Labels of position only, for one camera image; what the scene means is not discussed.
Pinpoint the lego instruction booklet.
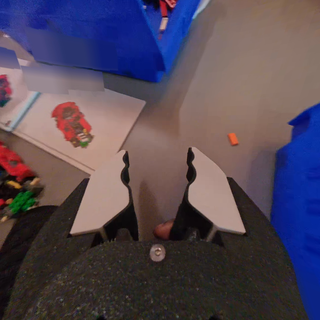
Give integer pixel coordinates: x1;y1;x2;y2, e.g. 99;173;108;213
0;66;147;176

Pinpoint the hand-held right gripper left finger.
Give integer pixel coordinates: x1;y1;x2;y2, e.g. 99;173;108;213
69;149;139;242

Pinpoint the person's right hand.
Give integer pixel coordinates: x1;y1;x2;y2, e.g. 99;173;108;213
153;218;176;240

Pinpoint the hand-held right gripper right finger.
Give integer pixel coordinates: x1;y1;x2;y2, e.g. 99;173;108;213
171;147;246;242

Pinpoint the blue plastic storage bin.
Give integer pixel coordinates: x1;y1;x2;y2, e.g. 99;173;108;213
0;0;202;83
271;102;320;320

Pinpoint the red lego car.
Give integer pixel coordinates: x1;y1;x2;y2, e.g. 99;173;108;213
0;141;46;223

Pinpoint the red and white lego piece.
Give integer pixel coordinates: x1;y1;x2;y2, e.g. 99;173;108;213
157;0;172;39

